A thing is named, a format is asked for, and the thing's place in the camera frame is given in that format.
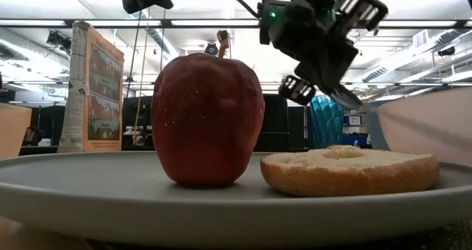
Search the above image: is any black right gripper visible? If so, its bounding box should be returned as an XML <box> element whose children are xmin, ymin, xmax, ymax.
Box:
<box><xmin>279</xmin><ymin>0</ymin><xmax>389</xmax><ymax>110</ymax></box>

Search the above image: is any orange cereal box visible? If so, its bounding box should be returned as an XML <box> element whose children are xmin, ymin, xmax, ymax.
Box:
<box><xmin>58</xmin><ymin>20</ymin><xmax>125</xmax><ymax>153</ymax></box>

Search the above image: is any bagel half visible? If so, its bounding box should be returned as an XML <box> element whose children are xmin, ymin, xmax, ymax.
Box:
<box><xmin>260</xmin><ymin>145</ymin><xmax>440</xmax><ymax>198</ymax></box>

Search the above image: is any red apple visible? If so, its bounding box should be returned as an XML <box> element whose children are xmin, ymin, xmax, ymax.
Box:
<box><xmin>150</xmin><ymin>29</ymin><xmax>266</xmax><ymax>187</ymax></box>

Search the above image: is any black overhead light bar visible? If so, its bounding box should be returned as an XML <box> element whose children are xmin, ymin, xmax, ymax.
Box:
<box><xmin>0</xmin><ymin>18</ymin><xmax>472</xmax><ymax>29</ymax></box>

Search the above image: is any teal water bottle black cap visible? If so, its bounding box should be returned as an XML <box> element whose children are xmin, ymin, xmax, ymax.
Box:
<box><xmin>309</xmin><ymin>94</ymin><xmax>346</xmax><ymax>150</ymax></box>

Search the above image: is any blue storage box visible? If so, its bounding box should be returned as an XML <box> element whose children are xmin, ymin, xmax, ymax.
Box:
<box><xmin>342</xmin><ymin>133</ymin><xmax>369</xmax><ymax>147</ymax></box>

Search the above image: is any black computer monitor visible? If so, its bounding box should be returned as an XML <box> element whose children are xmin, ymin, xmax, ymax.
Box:
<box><xmin>123</xmin><ymin>96</ymin><xmax>154</xmax><ymax>128</ymax></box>

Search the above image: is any pink translucent bowl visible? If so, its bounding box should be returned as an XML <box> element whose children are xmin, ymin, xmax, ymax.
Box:
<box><xmin>378</xmin><ymin>87</ymin><xmax>472</xmax><ymax>166</ymax></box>

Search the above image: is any orange plastic tray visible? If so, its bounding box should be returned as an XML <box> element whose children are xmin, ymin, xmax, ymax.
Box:
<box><xmin>0</xmin><ymin>103</ymin><xmax>33</xmax><ymax>159</ymax></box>

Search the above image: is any grey round plate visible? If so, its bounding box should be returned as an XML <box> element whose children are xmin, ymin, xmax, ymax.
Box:
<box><xmin>0</xmin><ymin>150</ymin><xmax>472</xmax><ymax>249</ymax></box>

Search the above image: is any black hanging cable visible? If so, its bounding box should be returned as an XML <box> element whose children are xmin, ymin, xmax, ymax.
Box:
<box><xmin>126</xmin><ymin>10</ymin><xmax>142</xmax><ymax>96</ymax></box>

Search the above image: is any beige hanging cord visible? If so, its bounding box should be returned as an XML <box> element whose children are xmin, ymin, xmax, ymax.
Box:
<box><xmin>133</xmin><ymin>6</ymin><xmax>151</xmax><ymax>142</ymax></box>

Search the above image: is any black rig camera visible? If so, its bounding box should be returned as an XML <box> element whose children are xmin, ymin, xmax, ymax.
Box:
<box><xmin>46</xmin><ymin>30</ymin><xmax>71</xmax><ymax>55</ymax></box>
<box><xmin>204</xmin><ymin>41</ymin><xmax>220</xmax><ymax>56</ymax></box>

